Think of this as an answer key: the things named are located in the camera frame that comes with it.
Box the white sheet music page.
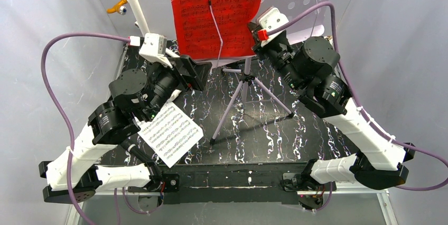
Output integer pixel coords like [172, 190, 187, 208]
[136, 101, 204, 168]

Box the lilac perforated music stand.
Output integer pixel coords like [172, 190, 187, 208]
[171, 0, 340, 147]

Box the red sheet music book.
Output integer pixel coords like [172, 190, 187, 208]
[171, 0, 262, 60]

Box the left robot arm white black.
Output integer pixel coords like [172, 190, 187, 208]
[39, 55, 212, 204]

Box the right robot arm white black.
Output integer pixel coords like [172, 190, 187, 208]
[253, 32, 413, 190]

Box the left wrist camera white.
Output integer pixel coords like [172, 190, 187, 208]
[128, 33, 173, 69]

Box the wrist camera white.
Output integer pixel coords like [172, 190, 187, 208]
[128, 33, 173, 69]
[256, 6, 288, 47]

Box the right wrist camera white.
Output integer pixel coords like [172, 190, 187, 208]
[256, 6, 288, 47]

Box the white PVC pipe frame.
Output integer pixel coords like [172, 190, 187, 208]
[115, 0, 183, 60]

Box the orange wall hook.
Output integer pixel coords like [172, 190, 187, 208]
[106, 0, 128, 15]

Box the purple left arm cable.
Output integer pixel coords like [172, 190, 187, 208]
[40, 32, 165, 225]

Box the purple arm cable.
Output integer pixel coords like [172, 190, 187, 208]
[267, 1, 448, 213]
[40, 32, 165, 225]

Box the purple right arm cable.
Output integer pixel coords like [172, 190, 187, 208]
[267, 1, 448, 213]

